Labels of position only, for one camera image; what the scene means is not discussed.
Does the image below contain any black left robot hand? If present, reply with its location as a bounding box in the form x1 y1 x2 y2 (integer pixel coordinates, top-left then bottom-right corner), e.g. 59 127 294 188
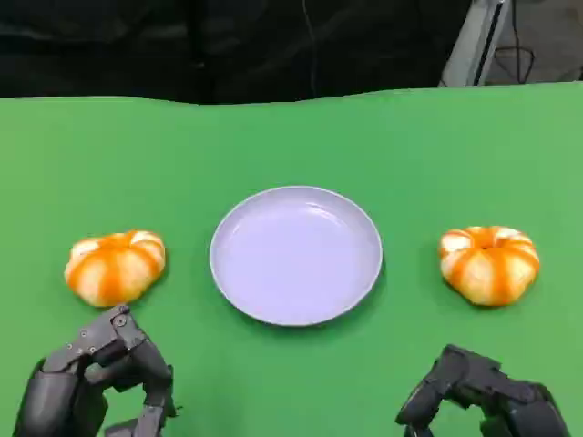
13 304 183 437

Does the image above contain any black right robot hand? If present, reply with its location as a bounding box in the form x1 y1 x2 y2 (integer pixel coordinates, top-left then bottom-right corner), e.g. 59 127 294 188
394 344 573 437

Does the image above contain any orange and white bread roll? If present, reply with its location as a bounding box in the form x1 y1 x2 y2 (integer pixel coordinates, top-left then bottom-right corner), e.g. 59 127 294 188
63 229 166 308
437 226 541 307

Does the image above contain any lilac plate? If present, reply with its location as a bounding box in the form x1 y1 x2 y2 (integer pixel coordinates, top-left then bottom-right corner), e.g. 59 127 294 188
209 185 384 328

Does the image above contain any green cloth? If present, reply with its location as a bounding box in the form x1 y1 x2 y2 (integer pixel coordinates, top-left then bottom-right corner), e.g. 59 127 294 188
0 80 583 437

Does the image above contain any looped black cable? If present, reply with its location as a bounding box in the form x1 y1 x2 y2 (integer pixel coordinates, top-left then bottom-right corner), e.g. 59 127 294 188
494 43 539 84

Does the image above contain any white metal frame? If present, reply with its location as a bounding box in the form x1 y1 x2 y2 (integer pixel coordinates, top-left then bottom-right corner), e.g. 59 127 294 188
438 0 509 88

